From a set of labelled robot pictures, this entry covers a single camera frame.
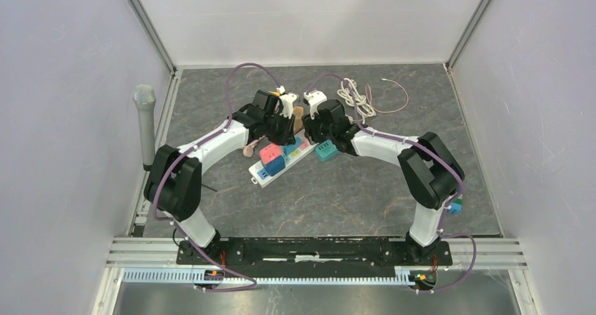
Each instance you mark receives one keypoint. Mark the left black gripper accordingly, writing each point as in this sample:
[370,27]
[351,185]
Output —
[286,138]

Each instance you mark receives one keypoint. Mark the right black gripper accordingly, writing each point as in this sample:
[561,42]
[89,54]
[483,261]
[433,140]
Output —
[309,126]

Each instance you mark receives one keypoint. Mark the light blue plug adapter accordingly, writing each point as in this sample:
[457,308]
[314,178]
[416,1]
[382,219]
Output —
[290,148]

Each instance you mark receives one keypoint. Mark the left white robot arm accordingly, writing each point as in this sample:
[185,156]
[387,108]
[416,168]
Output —
[175,180]

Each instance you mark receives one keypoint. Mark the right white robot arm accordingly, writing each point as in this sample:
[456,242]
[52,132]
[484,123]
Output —
[433,176]

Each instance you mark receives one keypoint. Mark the teal power strip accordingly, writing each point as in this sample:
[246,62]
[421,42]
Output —
[326,150]

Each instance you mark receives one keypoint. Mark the beige cube adapter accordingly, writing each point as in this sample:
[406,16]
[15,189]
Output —
[298,124]

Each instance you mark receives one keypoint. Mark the red-pink cube adapter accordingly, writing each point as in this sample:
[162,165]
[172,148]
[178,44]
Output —
[269,153]

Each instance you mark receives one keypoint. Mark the white multicolour power strip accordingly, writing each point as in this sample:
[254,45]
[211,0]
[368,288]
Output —
[261,178]

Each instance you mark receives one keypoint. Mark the dark blue cube adapter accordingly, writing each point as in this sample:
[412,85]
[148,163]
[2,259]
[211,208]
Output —
[275,166]

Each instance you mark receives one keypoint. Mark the grey microphone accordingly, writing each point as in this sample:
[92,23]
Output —
[145,100]

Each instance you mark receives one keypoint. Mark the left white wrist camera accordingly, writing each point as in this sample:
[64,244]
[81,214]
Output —
[287,101]

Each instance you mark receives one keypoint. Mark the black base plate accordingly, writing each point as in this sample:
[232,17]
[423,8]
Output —
[317,257]

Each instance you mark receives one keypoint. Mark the light blue cable duct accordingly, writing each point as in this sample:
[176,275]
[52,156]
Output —
[204,277]

